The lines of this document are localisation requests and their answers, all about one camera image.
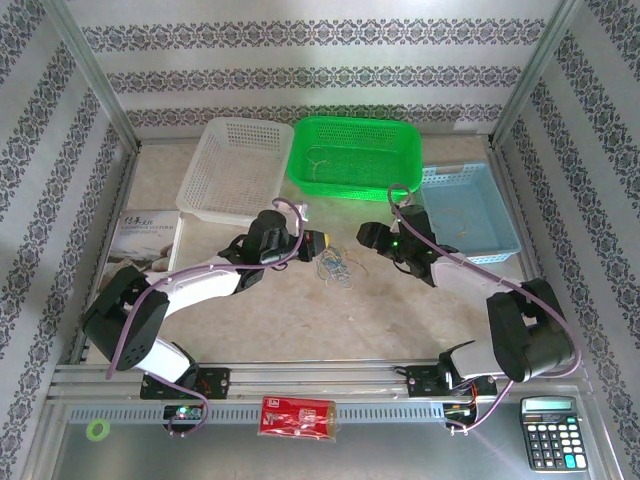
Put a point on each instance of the blue rubber band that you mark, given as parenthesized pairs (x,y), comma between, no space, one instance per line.
(331,257)

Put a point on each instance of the yellow rubber band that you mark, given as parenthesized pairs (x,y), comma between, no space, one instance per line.
(365,267)
(316,170)

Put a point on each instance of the pile of rubber bands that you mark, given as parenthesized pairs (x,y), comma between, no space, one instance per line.
(345,285)
(334,274)

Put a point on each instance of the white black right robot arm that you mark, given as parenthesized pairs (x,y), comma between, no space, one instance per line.
(465,275)

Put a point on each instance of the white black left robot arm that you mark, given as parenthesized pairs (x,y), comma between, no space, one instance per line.
(200,287)

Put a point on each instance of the tan rubber band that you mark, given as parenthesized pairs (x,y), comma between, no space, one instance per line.
(462,232)

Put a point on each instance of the green perforated plastic basket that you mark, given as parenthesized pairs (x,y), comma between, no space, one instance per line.
(370,170)

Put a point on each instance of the white perforated plastic basket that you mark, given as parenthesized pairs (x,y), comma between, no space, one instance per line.
(235,165)

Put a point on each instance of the blue perforated plastic basket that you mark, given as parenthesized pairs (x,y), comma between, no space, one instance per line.
(485,200)

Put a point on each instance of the grey photo cover book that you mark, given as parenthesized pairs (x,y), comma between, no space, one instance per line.
(140,240)

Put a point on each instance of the small controller circuit board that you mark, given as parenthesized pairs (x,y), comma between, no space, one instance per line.
(457,412)
(182,412)

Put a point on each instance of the red foil packet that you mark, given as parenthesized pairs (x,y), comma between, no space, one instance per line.
(295,417)

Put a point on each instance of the black desk calculator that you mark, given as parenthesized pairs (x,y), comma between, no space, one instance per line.
(552,440)

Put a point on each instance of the green tape roll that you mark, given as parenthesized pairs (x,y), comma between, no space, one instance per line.
(89,431)

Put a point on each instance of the aluminium side rail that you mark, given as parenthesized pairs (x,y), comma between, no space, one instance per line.
(506,172)
(122,200)

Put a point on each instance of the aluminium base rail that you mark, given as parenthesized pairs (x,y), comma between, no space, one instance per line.
(325,380)

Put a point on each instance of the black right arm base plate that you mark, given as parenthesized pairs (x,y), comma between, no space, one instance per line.
(422,384)

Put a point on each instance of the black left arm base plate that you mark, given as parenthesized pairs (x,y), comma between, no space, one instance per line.
(220,382)

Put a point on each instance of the aluminium frame post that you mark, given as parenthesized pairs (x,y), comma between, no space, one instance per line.
(95,75)
(534,75)

